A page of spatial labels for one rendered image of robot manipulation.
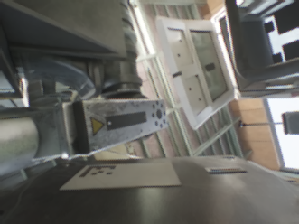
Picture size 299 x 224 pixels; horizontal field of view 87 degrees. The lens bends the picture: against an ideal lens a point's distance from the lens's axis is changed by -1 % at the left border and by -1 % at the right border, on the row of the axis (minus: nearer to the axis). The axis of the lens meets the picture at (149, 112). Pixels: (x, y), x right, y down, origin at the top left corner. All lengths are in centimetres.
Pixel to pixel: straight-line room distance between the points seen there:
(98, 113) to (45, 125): 7
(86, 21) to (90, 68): 9
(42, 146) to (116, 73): 23
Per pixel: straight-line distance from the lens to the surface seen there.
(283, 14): 434
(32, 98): 541
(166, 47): 180
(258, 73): 58
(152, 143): 295
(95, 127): 25
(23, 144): 28
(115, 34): 38
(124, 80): 42
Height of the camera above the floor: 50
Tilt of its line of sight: 55 degrees up
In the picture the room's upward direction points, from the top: 101 degrees counter-clockwise
